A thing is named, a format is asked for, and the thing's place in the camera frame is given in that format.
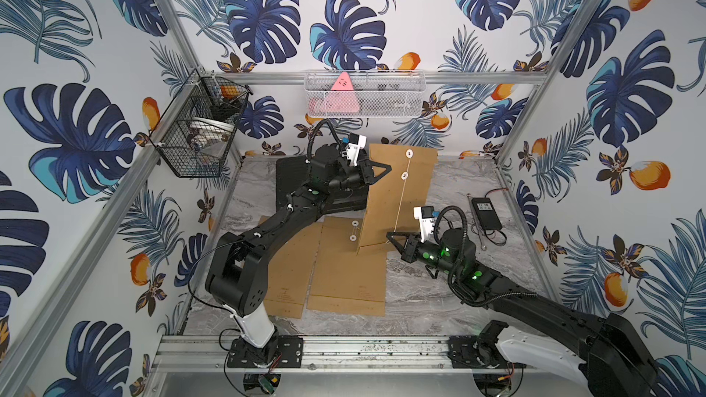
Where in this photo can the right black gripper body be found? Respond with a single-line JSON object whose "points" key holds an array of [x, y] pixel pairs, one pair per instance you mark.
{"points": [[427, 254]]}

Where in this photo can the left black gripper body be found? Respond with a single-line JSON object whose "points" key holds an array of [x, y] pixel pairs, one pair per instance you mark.
{"points": [[358, 175]]}

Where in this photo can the brown kraft file bag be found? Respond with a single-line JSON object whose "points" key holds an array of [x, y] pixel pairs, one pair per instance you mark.
{"points": [[289, 273], [392, 199], [346, 281]]}

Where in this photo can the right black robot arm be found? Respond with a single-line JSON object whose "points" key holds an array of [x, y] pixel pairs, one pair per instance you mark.
{"points": [[604, 354]]}

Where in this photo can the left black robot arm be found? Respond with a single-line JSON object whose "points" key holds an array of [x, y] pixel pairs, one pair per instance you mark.
{"points": [[339, 174]]}

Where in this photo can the black plastic tool case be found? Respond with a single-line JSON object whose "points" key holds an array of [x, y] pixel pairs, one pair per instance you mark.
{"points": [[292, 172]]}

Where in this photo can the black power adapter brick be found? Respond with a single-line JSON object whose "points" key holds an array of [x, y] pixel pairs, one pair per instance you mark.
{"points": [[487, 221]]}

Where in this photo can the pink triangular power strip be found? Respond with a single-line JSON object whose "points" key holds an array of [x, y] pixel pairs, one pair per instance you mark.
{"points": [[342, 97]]}

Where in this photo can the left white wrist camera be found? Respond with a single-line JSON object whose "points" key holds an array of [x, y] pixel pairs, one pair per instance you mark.
{"points": [[354, 145]]}

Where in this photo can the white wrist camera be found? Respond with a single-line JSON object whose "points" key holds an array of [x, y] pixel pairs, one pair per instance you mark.
{"points": [[354, 145], [426, 217]]}

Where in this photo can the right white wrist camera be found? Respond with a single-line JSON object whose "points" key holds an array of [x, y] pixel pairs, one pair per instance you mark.
{"points": [[426, 217]]}

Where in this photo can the black wire basket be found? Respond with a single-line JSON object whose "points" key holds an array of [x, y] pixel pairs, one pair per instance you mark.
{"points": [[202, 120]]}

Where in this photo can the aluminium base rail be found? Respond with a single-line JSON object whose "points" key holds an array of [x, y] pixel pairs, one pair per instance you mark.
{"points": [[375, 353]]}

